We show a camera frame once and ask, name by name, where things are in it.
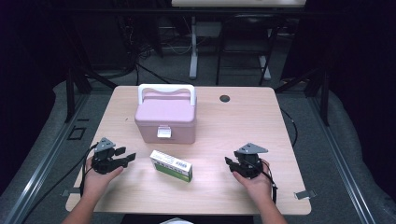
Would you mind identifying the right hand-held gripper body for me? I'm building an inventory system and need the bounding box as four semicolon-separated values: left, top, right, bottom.
233;142;269;179

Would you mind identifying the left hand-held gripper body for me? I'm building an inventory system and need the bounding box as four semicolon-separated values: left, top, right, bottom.
91;136;125;175

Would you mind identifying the white green medicine box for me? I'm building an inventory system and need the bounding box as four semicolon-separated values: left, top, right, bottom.
149;149;193;183

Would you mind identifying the pink storage box white handle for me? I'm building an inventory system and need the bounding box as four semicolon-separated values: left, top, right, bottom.
134;83;198;145

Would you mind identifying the person's left hand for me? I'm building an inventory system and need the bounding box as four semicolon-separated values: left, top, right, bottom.
82;157;124;199

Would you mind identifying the person's right hand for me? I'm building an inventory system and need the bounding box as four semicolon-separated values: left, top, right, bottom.
233;160;274;204

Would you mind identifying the black metal stand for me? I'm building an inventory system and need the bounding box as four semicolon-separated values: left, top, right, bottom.
275;66;331;127
64;62;118;124

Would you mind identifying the person's white clothing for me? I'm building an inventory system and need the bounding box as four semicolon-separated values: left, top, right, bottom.
160;217;194;224

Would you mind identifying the black metal chair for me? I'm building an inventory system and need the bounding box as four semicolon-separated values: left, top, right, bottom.
215;13;279;87

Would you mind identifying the white desk with white legs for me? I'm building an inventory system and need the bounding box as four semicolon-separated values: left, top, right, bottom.
171;0;307;82

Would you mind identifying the dark curtain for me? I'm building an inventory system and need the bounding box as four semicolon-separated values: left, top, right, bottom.
0;0;68;194
326;0;396;200

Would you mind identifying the left hand-held gripper black cable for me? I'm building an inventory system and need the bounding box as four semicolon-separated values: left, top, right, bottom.
21;143;99;224

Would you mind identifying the hand-held gripper black cable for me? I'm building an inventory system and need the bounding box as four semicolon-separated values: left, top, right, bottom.
262;161;278;204
21;143;99;224

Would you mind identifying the right hand-held gripper black cable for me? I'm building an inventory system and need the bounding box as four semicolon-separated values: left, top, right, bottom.
262;161;278;204

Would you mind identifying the grey metal table bracket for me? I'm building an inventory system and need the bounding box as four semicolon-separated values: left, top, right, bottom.
293;189;317;201
61;187;81;198

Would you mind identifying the thin black hanging cable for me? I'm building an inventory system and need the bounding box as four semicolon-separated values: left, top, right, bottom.
279;106;299;148

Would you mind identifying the aluminium floor rail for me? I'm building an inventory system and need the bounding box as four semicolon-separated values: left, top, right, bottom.
3;92;92;224
309;94;377;224

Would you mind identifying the black floor cable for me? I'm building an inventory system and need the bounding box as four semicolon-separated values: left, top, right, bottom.
134;60;195;87

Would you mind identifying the bundle of black cables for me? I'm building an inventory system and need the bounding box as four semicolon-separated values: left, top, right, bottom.
120;15;163;68

